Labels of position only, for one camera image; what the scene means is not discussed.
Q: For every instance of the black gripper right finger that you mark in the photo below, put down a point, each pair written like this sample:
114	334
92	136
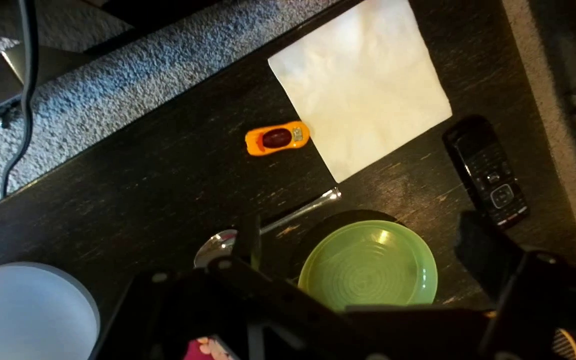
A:
489	255

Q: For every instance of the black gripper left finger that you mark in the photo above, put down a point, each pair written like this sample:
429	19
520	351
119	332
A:
249	241

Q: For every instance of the small orange oval gadget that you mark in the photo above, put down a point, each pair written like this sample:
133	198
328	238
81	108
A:
279	139

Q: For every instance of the silver metal spoon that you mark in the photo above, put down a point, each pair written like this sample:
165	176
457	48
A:
210	248

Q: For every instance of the black remote control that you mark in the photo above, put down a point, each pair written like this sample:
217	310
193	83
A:
489	172

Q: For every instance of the small red bowl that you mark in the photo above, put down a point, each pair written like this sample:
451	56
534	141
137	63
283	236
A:
205	349

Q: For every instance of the green plate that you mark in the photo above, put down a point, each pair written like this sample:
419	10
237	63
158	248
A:
368	266

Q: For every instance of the black wooden coffee table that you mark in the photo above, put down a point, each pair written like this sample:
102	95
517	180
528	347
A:
135	200

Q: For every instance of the white paper napkin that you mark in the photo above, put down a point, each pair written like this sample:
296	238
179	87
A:
361	87

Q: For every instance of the white plastic bin bag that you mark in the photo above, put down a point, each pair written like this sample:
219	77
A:
29	312

